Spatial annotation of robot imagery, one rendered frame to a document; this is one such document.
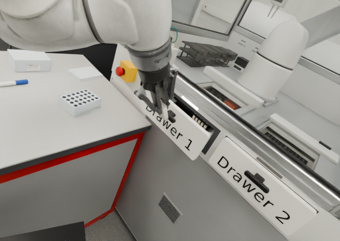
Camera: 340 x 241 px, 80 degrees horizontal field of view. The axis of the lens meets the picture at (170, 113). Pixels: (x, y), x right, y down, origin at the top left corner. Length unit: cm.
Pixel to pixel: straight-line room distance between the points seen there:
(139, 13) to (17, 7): 16
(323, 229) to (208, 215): 35
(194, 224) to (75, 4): 81
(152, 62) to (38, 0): 20
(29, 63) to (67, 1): 65
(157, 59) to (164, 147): 50
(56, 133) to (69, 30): 41
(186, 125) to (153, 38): 35
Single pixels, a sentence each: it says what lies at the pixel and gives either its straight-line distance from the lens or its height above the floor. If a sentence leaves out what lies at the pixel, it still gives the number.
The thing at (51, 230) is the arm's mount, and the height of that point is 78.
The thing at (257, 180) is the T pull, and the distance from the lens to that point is 62.
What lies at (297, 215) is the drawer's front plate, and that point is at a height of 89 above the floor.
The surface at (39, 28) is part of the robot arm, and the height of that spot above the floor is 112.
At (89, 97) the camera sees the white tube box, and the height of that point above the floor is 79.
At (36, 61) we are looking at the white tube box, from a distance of 99.
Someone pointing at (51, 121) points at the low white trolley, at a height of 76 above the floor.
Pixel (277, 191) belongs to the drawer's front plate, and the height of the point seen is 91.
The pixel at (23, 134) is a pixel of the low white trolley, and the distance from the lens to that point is 70.
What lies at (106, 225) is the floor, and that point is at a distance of 140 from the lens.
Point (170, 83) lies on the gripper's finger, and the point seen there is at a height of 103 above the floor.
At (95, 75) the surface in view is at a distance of 103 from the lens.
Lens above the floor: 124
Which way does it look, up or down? 30 degrees down
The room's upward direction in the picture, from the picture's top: 25 degrees clockwise
